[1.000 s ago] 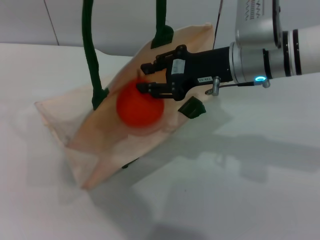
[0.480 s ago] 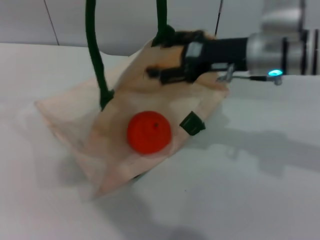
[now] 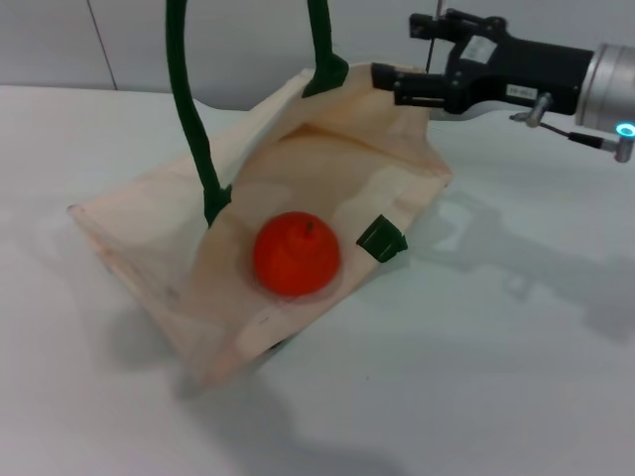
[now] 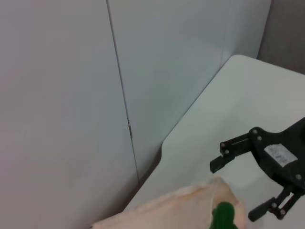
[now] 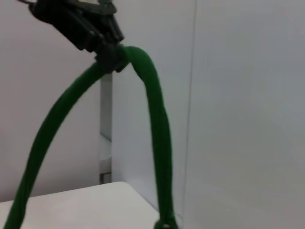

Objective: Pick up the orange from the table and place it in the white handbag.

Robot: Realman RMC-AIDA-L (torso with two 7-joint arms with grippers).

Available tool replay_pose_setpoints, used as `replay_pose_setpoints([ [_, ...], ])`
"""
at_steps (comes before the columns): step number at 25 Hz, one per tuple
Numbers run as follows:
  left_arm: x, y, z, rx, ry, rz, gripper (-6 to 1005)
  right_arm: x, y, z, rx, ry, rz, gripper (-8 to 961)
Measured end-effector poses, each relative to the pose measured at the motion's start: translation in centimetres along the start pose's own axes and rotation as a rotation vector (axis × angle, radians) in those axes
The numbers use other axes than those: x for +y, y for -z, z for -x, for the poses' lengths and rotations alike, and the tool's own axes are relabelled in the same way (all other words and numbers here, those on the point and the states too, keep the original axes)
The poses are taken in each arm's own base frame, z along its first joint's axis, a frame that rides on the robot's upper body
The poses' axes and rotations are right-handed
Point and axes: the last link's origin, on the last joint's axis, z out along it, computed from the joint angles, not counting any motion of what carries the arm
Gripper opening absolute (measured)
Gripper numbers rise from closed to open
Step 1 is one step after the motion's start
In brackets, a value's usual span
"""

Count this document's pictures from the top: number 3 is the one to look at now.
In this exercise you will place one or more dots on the silver gripper side pin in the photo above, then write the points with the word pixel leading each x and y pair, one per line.
pixel 536 110

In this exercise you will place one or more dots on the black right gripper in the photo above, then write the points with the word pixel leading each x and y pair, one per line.
pixel 526 69

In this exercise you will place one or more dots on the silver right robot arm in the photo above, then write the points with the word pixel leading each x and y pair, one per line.
pixel 607 89

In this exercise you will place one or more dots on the orange fruit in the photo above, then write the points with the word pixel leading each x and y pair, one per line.
pixel 292 258

